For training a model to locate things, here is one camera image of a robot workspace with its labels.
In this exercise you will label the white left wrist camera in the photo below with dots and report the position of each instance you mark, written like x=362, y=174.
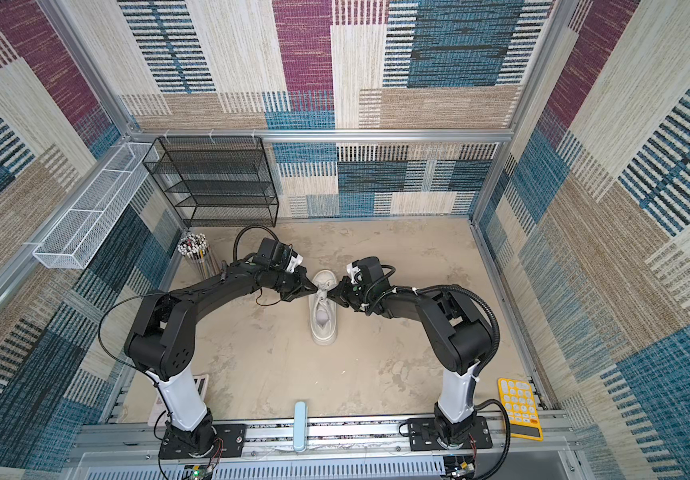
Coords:
x=294, y=261

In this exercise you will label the light blue handle bar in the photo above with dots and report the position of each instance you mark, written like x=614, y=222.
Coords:
x=300, y=418

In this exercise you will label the pink white flat device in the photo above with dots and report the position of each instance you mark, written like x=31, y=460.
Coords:
x=180, y=398

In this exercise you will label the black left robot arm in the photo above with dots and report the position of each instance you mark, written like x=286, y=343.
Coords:
x=163, y=337

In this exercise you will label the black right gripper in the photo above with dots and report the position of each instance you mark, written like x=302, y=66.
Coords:
x=341, y=296

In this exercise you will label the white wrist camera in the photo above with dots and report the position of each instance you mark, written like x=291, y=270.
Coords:
x=294, y=261
x=354, y=273

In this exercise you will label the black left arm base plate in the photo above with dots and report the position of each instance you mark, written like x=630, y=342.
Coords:
x=206, y=441

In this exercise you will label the black wire mesh shelf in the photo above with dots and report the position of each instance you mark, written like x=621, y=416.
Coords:
x=215, y=181

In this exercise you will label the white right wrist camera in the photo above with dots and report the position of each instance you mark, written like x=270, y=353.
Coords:
x=354, y=273

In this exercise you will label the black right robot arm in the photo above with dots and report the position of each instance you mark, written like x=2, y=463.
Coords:
x=461, y=328

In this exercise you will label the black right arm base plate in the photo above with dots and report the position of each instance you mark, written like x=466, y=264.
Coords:
x=429, y=434

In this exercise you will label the white wire mesh basket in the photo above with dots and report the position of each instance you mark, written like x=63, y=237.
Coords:
x=79, y=233

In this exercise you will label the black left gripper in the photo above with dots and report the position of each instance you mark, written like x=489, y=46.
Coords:
x=300, y=288

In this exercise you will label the white canvas sneaker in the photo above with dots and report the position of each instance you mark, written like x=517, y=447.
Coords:
x=326, y=335

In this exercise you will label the yellow calculator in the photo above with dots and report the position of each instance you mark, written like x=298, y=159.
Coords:
x=522, y=408

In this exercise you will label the clear tube of coloured pencils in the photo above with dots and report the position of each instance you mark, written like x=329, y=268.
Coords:
x=194, y=247

